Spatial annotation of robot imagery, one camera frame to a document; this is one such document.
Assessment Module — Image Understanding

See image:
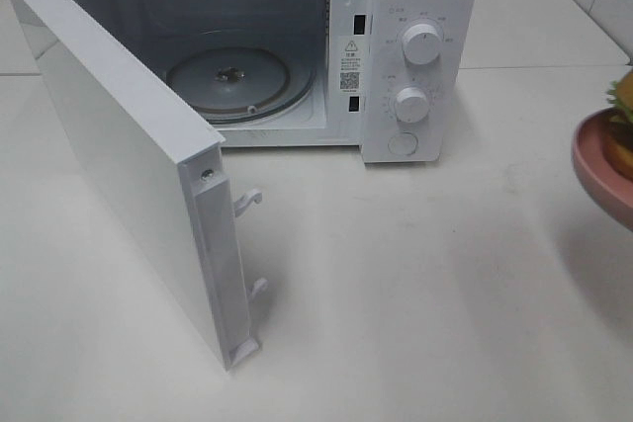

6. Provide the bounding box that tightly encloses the white microwave knob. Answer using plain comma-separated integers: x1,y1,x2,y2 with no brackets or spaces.
394,87,430,124
401,19,443,65

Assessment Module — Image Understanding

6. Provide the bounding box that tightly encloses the white microwave door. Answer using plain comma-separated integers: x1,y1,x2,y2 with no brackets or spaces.
11,0,266,368

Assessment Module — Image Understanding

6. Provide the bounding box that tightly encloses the pink round plate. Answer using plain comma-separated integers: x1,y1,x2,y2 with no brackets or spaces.
572,109,632,230

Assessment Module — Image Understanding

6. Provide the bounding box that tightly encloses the toy burger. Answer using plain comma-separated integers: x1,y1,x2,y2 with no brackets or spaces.
603,71,632,180

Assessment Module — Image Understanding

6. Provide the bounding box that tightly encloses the white microwave oven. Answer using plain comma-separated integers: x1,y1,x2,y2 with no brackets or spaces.
73,0,474,163

